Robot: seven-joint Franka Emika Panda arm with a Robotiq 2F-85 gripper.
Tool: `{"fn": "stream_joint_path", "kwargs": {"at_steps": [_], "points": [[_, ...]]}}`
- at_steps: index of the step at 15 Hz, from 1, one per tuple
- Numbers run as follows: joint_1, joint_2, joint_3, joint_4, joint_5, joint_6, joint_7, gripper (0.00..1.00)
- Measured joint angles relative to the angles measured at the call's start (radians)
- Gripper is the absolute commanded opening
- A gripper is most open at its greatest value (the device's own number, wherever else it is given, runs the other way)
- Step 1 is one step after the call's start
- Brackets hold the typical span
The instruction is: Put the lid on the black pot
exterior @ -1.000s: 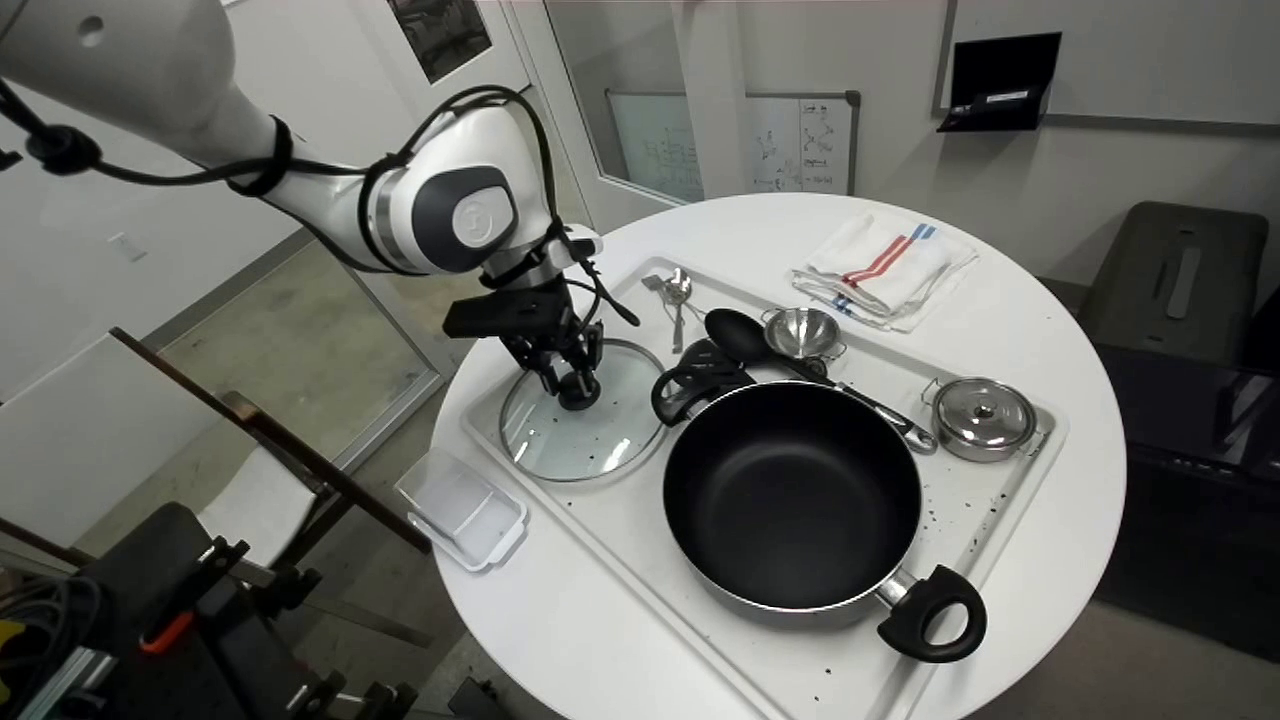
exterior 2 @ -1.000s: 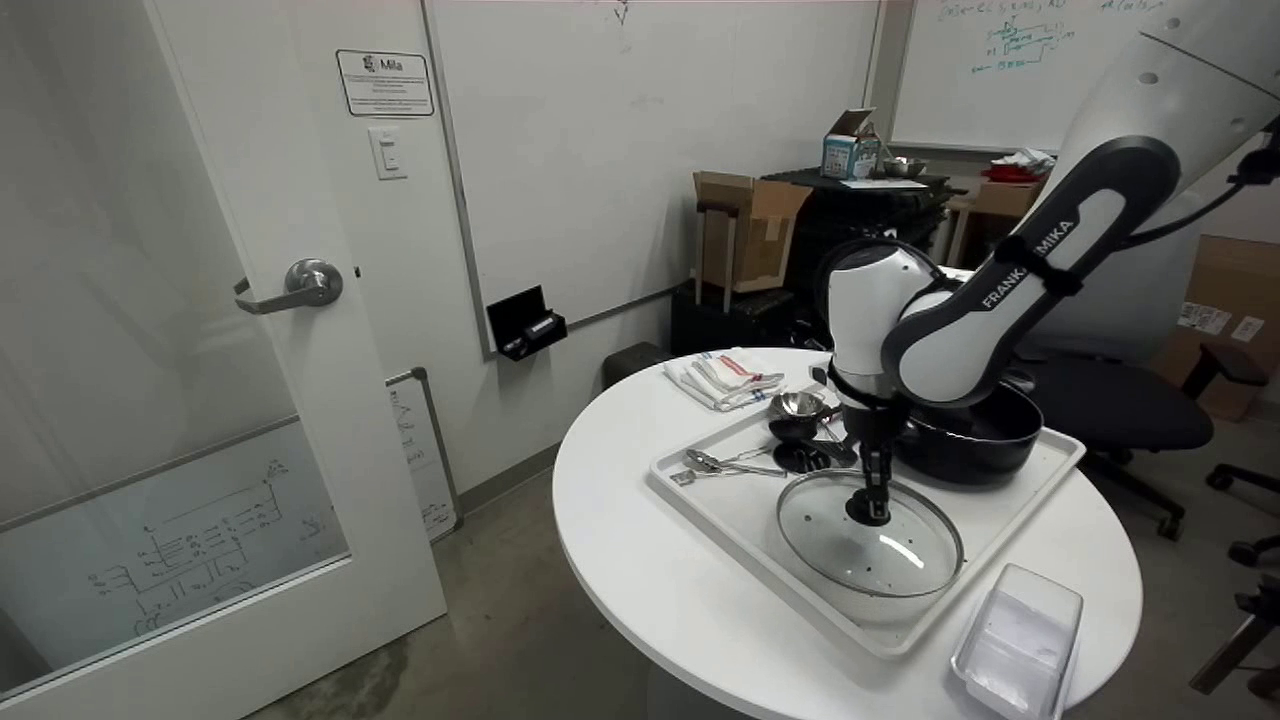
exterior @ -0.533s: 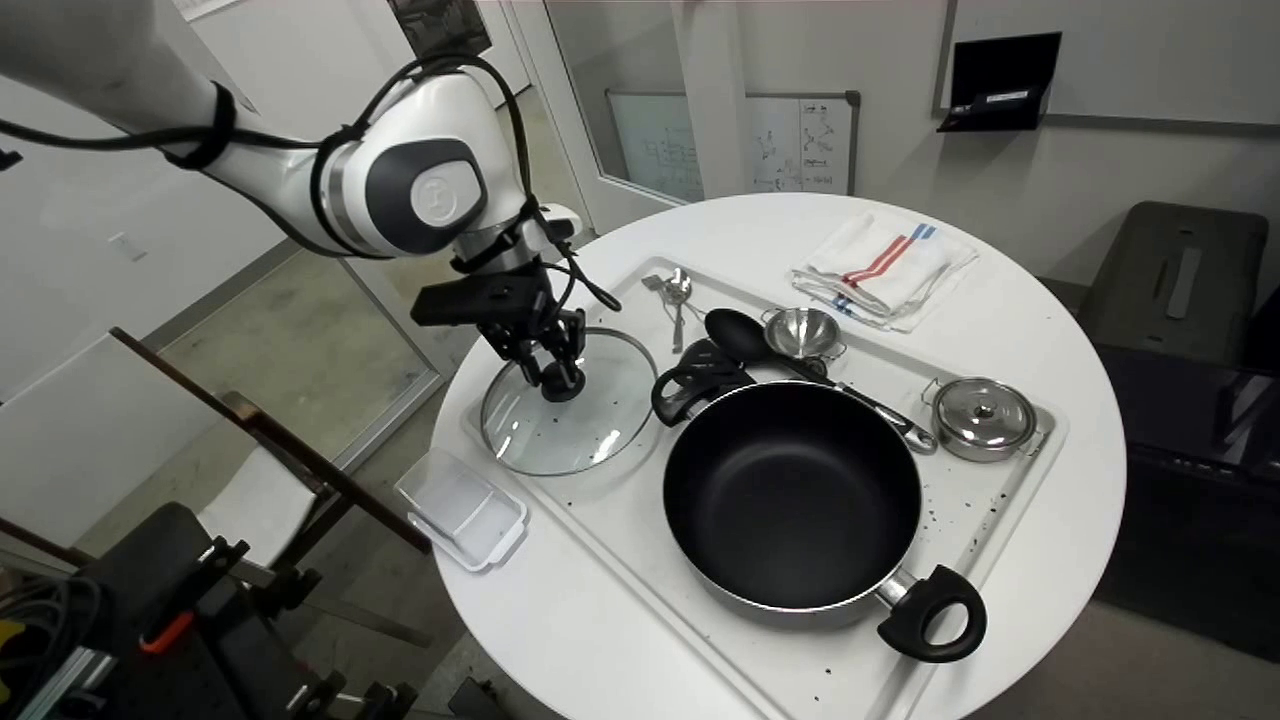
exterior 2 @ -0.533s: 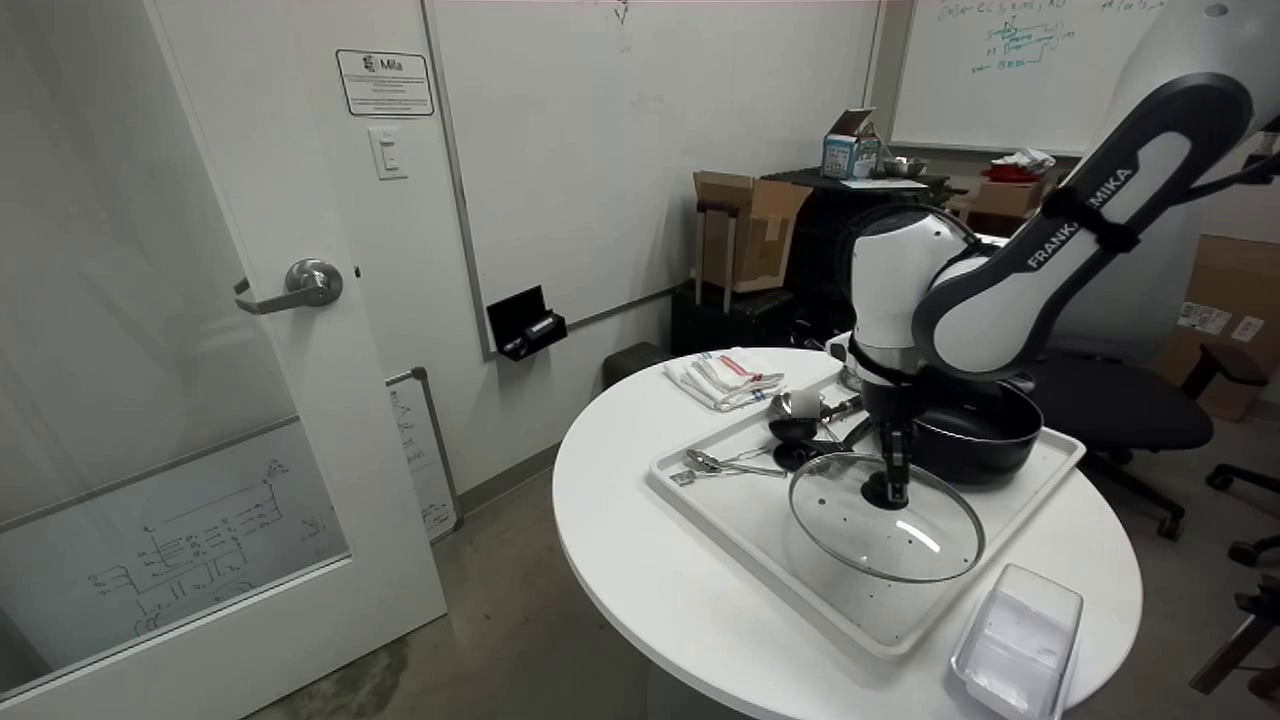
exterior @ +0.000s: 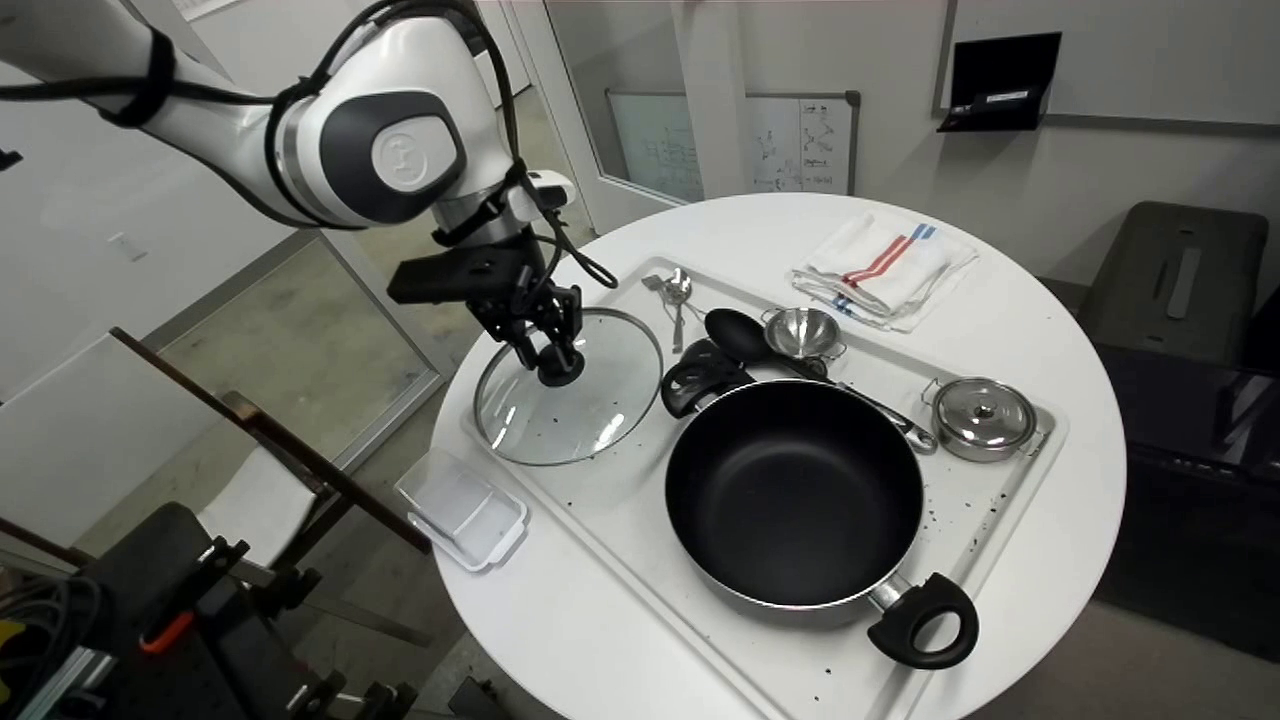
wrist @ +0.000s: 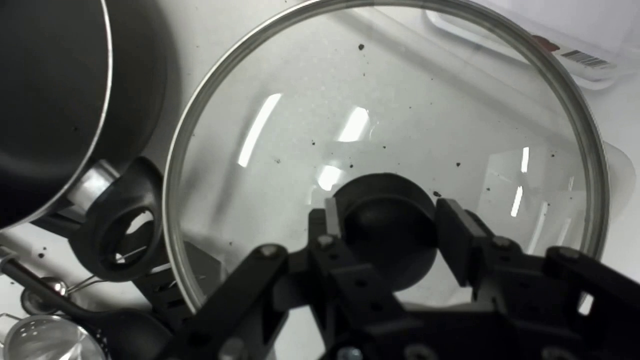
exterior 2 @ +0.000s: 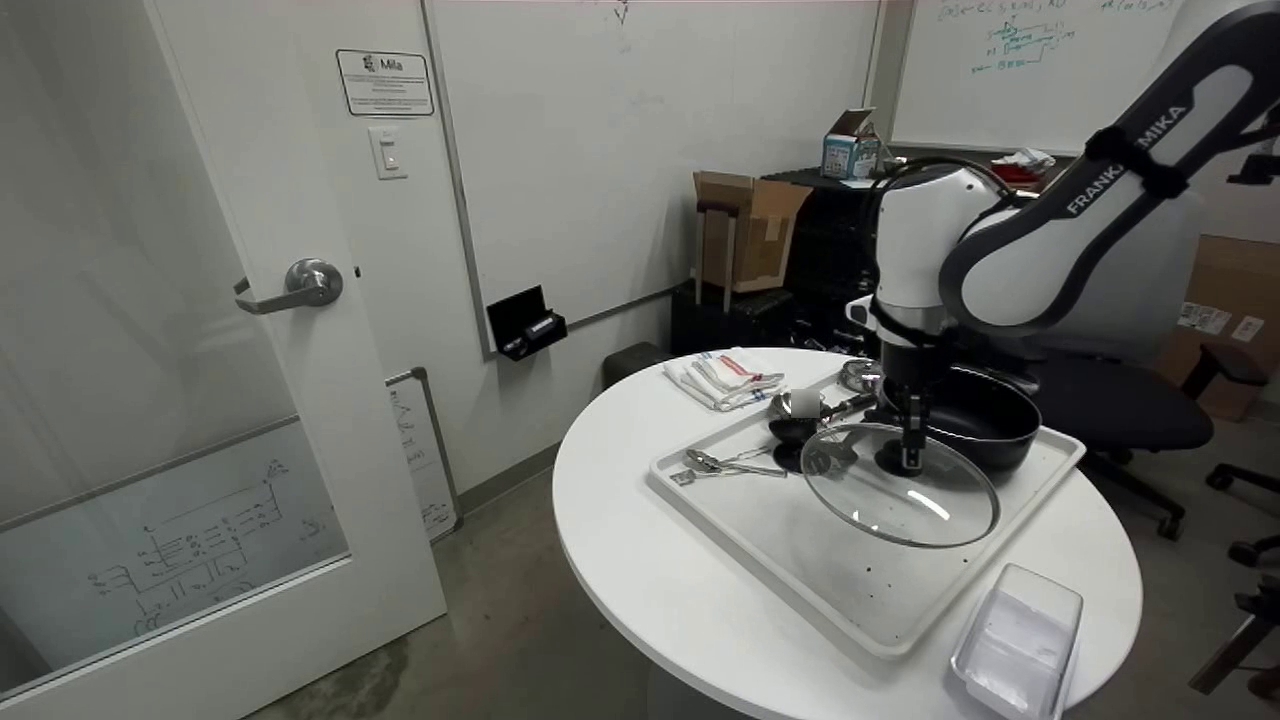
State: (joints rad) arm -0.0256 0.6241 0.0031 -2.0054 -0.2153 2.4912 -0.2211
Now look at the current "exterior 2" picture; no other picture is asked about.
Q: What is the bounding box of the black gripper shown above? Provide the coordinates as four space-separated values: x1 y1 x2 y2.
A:
871 332 951 471

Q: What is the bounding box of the glass lid with black knob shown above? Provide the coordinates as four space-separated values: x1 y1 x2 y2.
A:
795 411 1003 553

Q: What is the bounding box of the black ladle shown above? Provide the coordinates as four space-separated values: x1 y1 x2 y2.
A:
766 432 813 475

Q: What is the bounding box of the white cloth with coloured stripes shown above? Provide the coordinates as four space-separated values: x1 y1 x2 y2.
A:
658 347 789 415

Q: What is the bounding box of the white plastic tray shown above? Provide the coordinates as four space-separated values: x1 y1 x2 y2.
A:
642 363 1092 665

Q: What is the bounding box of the metal spoon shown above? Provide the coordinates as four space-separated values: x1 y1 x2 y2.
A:
669 442 793 486

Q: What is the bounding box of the grey office chair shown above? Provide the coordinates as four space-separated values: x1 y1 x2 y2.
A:
1032 194 1219 544

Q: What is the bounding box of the clear plastic container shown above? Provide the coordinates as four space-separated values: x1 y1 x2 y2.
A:
948 560 1086 720

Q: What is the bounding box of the dark grey bin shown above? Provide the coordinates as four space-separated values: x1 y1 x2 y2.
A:
597 341 673 392

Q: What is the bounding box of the small teal box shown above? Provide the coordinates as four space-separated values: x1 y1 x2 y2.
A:
817 108 884 183

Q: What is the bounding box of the brown cardboard box with labels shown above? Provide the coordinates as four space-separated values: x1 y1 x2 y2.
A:
1154 232 1280 426

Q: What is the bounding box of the whiteboard with green writing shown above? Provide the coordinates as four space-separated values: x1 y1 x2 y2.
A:
889 0 1212 159

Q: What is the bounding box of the large blank whiteboard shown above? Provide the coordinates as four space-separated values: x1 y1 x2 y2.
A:
421 0 889 358

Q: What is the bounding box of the black chair base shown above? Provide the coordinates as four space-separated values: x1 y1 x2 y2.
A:
1189 455 1280 704

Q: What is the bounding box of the black marker holder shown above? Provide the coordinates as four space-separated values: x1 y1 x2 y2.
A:
485 283 572 363

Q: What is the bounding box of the white door sign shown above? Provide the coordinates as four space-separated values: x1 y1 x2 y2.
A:
332 45 441 119

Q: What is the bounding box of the white door with glass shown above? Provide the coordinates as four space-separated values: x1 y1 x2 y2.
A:
0 0 452 720

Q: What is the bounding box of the black pot with two handles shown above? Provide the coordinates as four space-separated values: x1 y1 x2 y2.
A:
917 367 1046 482

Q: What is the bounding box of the small steel cup with handle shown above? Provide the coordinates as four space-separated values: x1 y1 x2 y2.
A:
762 387 871 446

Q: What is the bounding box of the small whiteboard leaning on wall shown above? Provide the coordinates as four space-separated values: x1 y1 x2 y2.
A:
385 363 465 544

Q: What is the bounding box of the silver door handle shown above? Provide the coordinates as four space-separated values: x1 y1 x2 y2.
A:
232 257 349 319

